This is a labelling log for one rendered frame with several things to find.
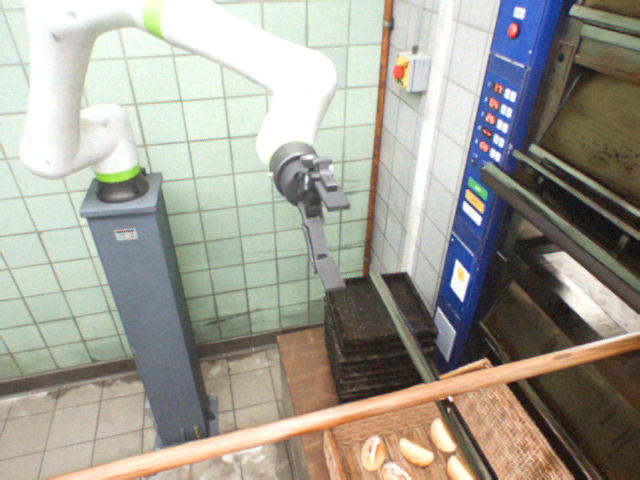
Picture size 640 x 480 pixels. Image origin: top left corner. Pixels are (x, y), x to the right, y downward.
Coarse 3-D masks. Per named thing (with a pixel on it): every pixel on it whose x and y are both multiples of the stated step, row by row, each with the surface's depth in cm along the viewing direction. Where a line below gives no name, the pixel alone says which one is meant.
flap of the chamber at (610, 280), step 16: (528, 176) 98; (496, 192) 92; (512, 192) 88; (544, 192) 91; (560, 192) 93; (512, 208) 87; (528, 208) 84; (560, 208) 86; (576, 208) 87; (544, 224) 80; (592, 224) 82; (608, 224) 84; (560, 240) 77; (608, 240) 78; (576, 256) 74; (592, 256) 71; (624, 256) 73; (592, 272) 71; (608, 272) 68; (608, 288) 68; (624, 288) 66
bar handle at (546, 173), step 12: (516, 156) 92; (540, 168) 86; (540, 180) 86; (552, 180) 83; (564, 180) 82; (540, 192) 87; (576, 192) 78; (588, 204) 76; (600, 204) 75; (612, 216) 72; (624, 228) 70; (636, 228) 69; (624, 240) 70; (636, 240) 68; (624, 252) 71
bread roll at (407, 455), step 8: (408, 440) 129; (400, 448) 129; (408, 448) 127; (416, 448) 126; (424, 448) 126; (408, 456) 126; (416, 456) 125; (424, 456) 125; (432, 456) 126; (416, 464) 126; (424, 464) 126
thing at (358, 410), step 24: (624, 336) 86; (528, 360) 81; (552, 360) 81; (576, 360) 82; (432, 384) 77; (456, 384) 77; (480, 384) 78; (336, 408) 74; (360, 408) 74; (384, 408) 74; (240, 432) 70; (264, 432) 70; (288, 432) 71; (312, 432) 72; (144, 456) 67; (168, 456) 67; (192, 456) 68; (216, 456) 69
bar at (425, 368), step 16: (368, 272) 108; (384, 288) 102; (384, 304) 99; (400, 320) 94; (400, 336) 92; (416, 352) 87; (416, 368) 86; (432, 368) 84; (448, 400) 78; (448, 416) 76; (464, 432) 74; (464, 448) 72; (480, 448) 72; (480, 464) 69
